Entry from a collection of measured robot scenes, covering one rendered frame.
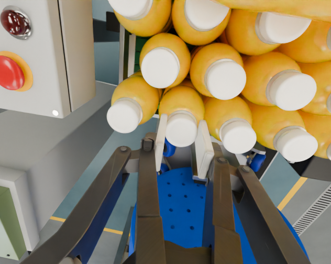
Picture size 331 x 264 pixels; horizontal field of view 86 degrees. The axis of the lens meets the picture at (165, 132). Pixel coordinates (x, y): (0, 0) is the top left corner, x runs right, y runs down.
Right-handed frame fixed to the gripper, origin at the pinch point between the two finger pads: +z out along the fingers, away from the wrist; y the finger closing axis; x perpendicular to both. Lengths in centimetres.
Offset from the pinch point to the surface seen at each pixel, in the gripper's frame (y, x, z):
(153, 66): -4.1, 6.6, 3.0
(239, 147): 7.5, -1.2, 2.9
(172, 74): -2.1, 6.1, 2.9
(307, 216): 153, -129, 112
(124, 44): -10.8, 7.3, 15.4
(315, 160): 26.9, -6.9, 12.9
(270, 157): 79, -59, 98
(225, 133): 5.3, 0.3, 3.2
